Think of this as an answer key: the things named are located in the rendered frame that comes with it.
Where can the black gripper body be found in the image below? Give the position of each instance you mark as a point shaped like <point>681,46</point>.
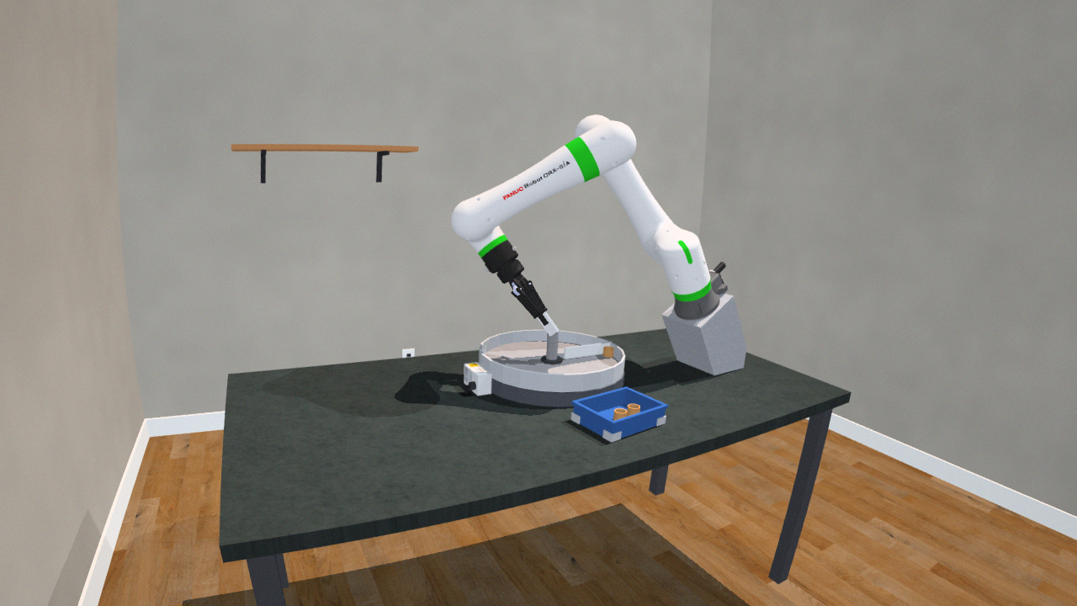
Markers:
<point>512,273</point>

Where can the blue plastic crate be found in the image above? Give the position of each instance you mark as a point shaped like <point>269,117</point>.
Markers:
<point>596,413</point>

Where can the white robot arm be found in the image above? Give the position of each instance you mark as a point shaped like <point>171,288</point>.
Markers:
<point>600,151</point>

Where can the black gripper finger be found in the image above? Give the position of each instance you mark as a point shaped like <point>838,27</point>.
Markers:
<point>533,307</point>
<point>535,295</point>

